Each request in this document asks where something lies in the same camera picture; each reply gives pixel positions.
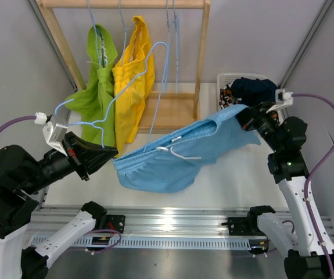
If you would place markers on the navy blue shorts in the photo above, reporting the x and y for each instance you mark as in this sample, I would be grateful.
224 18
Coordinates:
252 92

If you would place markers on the blue hanger of camouflage shorts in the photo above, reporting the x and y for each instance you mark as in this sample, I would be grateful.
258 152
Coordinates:
176 28

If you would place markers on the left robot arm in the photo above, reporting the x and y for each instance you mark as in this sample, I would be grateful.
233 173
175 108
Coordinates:
21 176

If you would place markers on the orange camouflage patterned shorts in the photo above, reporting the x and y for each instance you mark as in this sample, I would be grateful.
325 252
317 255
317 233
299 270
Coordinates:
226 98

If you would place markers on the blue hanger of light shorts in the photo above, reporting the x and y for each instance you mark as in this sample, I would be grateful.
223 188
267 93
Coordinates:
95 122

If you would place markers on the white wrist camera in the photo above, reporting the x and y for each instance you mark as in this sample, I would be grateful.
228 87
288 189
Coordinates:
283 99
54 129

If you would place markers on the light blue shorts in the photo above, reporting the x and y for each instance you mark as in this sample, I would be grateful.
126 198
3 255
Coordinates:
171 163

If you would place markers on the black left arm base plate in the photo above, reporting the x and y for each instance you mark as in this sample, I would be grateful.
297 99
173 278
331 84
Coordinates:
112 222

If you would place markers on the white plastic basket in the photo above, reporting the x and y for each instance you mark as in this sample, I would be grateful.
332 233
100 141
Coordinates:
225 78

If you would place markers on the yellow shorts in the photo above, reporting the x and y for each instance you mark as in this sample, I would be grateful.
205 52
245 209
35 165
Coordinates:
130 106

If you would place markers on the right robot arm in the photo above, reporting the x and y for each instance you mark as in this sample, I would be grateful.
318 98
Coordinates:
308 251

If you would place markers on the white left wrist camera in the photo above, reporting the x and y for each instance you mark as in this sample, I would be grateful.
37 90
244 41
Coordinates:
54 129

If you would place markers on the wooden clothes rack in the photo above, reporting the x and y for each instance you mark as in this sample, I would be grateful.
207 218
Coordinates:
174 111

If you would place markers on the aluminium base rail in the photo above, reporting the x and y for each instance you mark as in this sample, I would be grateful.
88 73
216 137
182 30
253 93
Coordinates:
158 222

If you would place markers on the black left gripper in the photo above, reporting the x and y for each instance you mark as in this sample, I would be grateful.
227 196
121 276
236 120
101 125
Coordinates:
85 155

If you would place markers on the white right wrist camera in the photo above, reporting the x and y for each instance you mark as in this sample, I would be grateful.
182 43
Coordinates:
283 99

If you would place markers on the lime green shorts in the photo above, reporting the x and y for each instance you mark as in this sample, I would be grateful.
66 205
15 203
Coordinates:
92 102

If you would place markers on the blue hanger of navy shorts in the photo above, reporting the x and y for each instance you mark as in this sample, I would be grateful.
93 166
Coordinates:
168 29

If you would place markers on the slotted cable duct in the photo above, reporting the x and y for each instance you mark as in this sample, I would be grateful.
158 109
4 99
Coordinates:
237 244

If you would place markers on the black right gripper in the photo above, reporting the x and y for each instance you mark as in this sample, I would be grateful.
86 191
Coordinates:
248 117

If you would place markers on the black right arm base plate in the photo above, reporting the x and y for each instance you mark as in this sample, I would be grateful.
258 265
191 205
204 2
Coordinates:
242 226

